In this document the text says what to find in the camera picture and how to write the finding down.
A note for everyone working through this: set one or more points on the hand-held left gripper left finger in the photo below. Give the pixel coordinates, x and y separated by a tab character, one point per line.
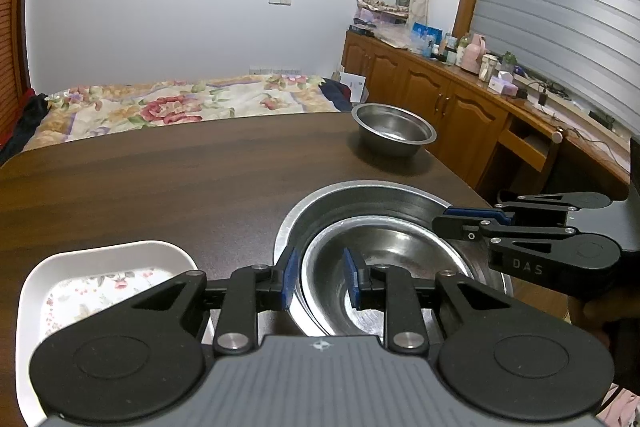
291	278

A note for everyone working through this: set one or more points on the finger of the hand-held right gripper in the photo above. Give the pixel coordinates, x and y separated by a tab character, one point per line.
550	202
460	227

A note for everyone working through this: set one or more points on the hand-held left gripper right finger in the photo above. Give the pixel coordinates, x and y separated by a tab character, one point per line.
351	279

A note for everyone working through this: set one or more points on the medium steel bowl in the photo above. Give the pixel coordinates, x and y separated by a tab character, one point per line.
400	247

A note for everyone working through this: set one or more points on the large steel bowl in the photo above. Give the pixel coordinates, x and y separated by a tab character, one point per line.
380	202

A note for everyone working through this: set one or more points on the large floral white plate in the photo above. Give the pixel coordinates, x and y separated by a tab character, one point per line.
100	257

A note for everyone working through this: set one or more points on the person's right hand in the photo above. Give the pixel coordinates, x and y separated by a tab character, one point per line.
592	312

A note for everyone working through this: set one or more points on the white round knob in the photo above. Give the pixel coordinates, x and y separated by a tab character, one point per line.
556	137

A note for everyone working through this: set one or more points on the black power adapter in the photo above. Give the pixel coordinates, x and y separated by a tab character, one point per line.
542	97

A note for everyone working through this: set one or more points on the small steel bowl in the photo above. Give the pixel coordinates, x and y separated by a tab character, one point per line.
395	132

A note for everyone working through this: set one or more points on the wooden cabinet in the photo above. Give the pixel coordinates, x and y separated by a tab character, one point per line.
460	107

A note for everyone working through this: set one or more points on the purple tissue box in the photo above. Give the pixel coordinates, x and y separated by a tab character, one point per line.
502	85

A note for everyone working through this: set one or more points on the white jar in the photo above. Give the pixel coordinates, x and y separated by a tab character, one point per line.
488	68

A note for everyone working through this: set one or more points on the pink patterned cloth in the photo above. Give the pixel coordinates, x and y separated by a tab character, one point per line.
625	409

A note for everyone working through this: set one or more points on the pink bottle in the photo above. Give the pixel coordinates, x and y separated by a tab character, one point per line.
473	54

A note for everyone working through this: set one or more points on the white paper bag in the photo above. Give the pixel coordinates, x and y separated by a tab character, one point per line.
355	85

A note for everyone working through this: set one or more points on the dark blue cloth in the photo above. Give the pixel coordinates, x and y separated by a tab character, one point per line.
335	97

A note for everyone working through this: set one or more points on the blue box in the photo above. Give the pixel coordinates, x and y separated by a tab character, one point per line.
425	37

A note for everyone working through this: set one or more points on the floral blanket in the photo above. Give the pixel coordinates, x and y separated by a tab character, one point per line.
150	107

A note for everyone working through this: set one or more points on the floral cloth bundle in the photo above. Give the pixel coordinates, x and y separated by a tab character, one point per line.
380	4

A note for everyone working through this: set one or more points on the black cloth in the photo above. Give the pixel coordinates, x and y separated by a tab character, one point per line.
25	122

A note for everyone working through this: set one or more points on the wooden louvered wardrobe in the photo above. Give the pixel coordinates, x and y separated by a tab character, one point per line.
15	7

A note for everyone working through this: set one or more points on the white wall socket strip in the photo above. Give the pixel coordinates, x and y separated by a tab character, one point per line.
275	70

